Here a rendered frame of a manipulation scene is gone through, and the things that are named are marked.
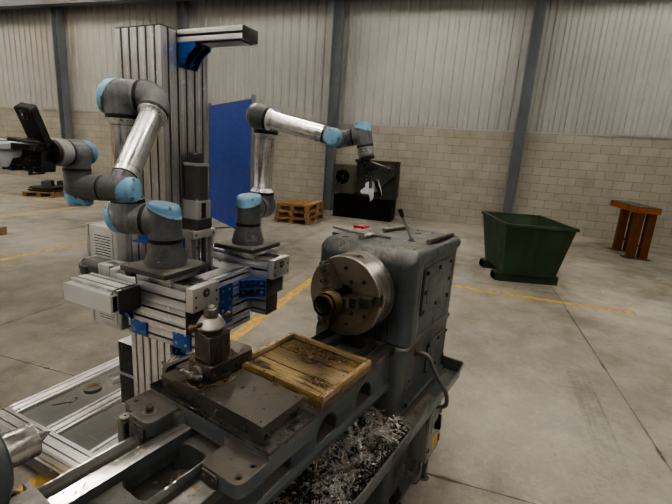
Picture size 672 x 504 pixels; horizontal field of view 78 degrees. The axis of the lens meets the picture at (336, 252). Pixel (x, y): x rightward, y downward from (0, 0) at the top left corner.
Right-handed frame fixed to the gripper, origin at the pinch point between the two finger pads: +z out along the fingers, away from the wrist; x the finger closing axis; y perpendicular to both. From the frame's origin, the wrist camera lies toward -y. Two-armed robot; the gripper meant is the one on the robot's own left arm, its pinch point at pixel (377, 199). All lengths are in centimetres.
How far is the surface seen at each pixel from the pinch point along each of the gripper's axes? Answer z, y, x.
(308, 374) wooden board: 50, 9, 72
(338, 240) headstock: 13.6, 12.3, 23.3
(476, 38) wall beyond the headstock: -301, -3, -973
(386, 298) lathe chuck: 34, -12, 43
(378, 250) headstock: 18.5, -6.3, 27.9
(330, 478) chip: 83, 4, 79
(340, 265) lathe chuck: 20.0, 4.1, 44.1
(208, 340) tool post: 25, 20, 102
